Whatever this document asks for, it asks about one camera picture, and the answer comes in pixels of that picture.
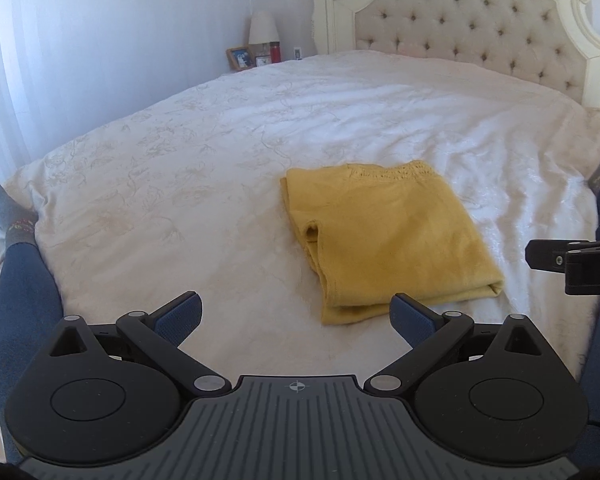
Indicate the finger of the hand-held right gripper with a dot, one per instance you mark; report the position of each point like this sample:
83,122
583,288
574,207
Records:
545,256

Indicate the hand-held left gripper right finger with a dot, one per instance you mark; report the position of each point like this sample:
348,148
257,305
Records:
410,316

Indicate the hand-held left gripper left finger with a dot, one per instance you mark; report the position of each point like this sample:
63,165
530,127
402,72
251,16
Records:
180,315

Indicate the yellow knit sweater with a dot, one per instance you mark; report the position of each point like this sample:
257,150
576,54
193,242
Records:
390,240

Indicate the white floral bedspread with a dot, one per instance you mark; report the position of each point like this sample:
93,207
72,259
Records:
205,185

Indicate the person's left leg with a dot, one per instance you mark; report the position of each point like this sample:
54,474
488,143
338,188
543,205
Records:
22,300

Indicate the cream tufted headboard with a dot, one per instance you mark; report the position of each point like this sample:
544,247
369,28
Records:
455,15

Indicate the small silver table clock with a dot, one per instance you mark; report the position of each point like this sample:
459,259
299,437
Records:
263,60

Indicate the red jar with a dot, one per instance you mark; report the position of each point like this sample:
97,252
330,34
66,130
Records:
276,52

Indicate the white sheer curtain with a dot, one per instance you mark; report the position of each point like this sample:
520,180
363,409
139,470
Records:
5,85

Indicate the white table lamp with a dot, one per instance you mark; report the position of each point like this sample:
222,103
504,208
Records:
263,27

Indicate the wooden picture frame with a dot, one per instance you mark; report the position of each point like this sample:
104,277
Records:
240,58

